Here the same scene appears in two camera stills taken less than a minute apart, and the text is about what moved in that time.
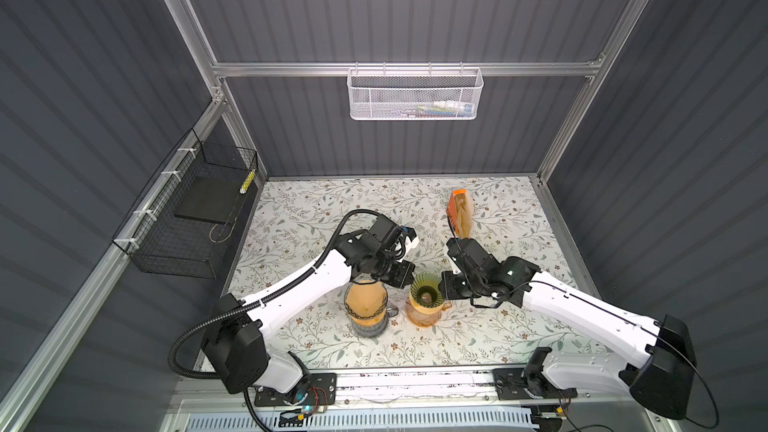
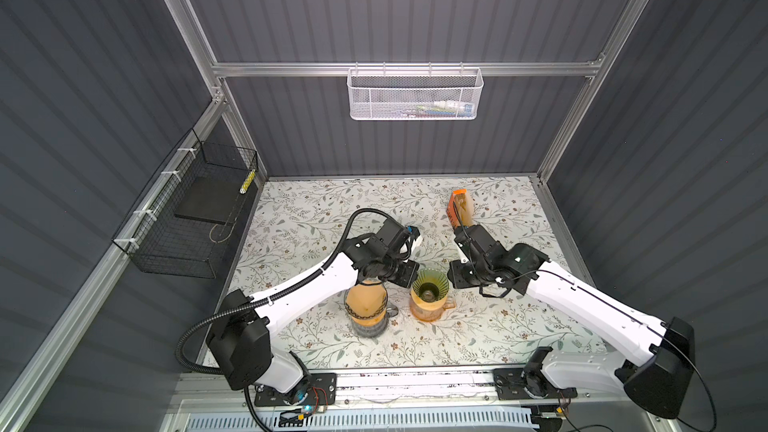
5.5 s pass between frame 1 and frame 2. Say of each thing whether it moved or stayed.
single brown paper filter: stayed
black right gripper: moved
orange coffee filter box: stayed
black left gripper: stayed
